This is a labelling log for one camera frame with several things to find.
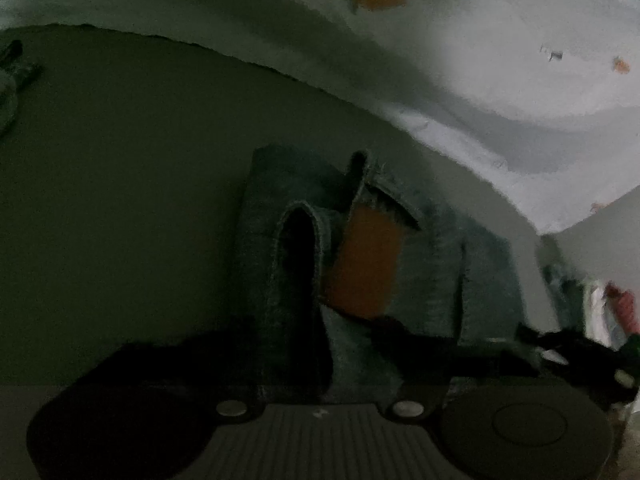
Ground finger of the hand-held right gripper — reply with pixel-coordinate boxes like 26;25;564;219
516;324;640;407

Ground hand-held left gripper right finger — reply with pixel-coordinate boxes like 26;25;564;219
369;316;545;420

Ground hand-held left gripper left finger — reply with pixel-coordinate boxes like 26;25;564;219
62;329;263;420

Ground blue jeans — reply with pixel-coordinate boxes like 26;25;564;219
232;144;532;405

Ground white folded garment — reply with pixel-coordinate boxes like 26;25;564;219
584;280;627;348

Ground red checked cloth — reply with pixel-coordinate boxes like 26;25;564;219
604;282;640;337

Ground carrot printed white sheet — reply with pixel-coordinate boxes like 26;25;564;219
0;0;640;235

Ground blue striped cloth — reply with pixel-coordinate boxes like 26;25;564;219
0;40;45;142

